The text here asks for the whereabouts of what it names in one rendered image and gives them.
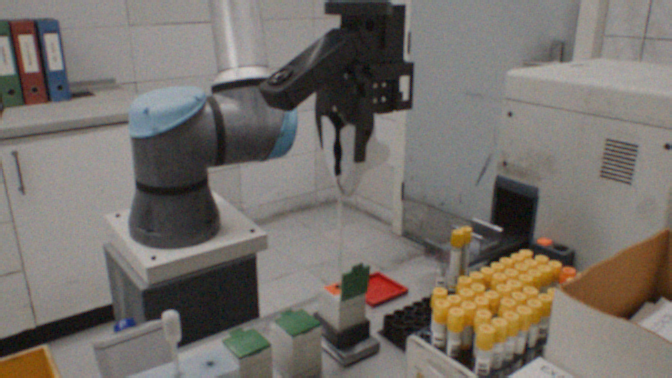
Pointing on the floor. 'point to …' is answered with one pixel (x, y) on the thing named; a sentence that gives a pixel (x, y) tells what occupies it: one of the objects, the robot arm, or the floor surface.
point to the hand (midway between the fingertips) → (341, 186)
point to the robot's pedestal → (187, 295)
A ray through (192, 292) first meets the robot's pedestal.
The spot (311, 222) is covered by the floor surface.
